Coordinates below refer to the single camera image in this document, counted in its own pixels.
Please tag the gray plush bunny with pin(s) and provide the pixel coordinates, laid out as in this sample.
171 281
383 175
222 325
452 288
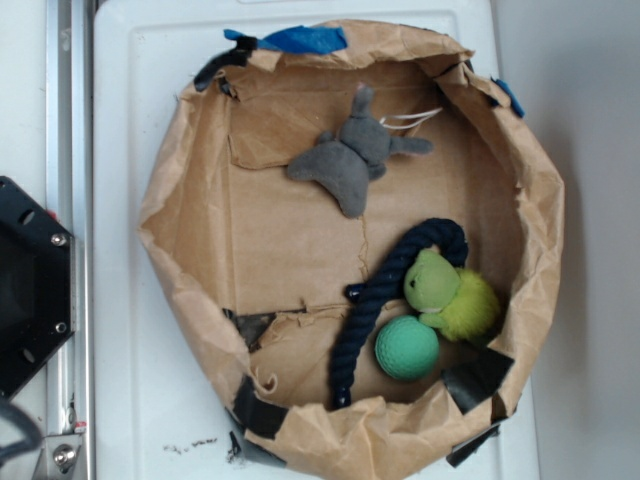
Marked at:
345 163

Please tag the brown paper bag bin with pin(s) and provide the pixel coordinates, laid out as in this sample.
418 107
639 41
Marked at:
254 265

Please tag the teal rubber ball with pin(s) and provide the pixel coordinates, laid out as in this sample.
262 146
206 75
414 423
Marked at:
406 349

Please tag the green plush turtle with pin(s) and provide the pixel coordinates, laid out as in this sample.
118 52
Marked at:
456 301

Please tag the white plastic tray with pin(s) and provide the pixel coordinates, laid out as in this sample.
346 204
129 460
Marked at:
156 415

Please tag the navy blue rope toy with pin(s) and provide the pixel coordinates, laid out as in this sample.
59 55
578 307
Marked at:
387 284

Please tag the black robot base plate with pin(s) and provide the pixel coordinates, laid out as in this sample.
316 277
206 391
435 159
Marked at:
36 280

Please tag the aluminium rail frame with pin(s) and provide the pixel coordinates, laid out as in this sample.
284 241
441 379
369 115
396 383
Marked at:
70 392

